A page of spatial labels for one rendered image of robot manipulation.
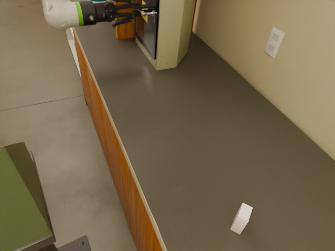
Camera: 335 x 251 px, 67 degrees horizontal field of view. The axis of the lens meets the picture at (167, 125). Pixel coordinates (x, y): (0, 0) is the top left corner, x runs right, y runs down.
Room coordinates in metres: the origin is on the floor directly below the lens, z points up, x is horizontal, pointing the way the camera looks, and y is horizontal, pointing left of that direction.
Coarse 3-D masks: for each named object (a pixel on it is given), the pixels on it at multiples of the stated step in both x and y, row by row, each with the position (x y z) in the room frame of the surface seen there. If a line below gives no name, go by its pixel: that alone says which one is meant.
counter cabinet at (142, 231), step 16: (80, 48) 1.57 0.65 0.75; (80, 64) 1.73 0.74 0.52; (96, 96) 1.19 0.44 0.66; (96, 112) 1.28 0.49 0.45; (96, 128) 1.40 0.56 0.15; (112, 128) 0.86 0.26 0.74; (112, 144) 0.89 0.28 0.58; (112, 160) 0.94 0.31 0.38; (112, 176) 0.99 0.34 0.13; (128, 176) 0.64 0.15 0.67; (128, 192) 0.65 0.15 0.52; (128, 208) 0.67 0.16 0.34; (144, 208) 0.47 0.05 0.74; (128, 224) 0.68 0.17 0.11; (144, 224) 0.46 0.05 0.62; (144, 240) 0.46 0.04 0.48
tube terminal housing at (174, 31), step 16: (160, 0) 1.10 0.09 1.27; (176, 0) 1.13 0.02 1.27; (192, 0) 1.28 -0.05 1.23; (160, 16) 1.10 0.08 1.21; (176, 16) 1.14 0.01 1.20; (192, 16) 1.33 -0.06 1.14; (160, 32) 1.10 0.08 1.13; (176, 32) 1.14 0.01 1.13; (144, 48) 1.25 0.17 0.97; (160, 48) 1.10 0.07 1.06; (176, 48) 1.14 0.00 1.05; (160, 64) 1.11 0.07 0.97; (176, 64) 1.15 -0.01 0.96
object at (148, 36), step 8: (136, 0) 1.33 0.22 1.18; (144, 0) 1.23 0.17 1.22; (152, 0) 1.15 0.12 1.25; (152, 8) 1.14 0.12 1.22; (136, 16) 1.33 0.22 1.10; (136, 24) 1.33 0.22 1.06; (144, 24) 1.23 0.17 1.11; (152, 24) 1.14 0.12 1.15; (136, 32) 1.33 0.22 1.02; (144, 32) 1.22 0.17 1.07; (152, 32) 1.13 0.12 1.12; (144, 40) 1.22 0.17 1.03; (152, 40) 1.13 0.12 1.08; (152, 48) 1.13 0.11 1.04; (152, 56) 1.12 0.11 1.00
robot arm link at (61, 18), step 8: (48, 0) 0.99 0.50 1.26; (56, 0) 0.99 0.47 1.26; (64, 0) 1.01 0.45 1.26; (48, 8) 0.97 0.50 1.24; (56, 8) 0.97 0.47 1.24; (64, 8) 0.99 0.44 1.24; (72, 8) 1.00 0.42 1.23; (80, 8) 1.02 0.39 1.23; (48, 16) 0.95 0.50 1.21; (56, 16) 0.95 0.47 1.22; (64, 16) 0.97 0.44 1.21; (72, 16) 0.99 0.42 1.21; (80, 16) 1.00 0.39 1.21; (48, 24) 0.97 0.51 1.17; (56, 24) 0.95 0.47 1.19; (64, 24) 0.97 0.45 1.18; (72, 24) 0.99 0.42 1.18; (80, 24) 1.01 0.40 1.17
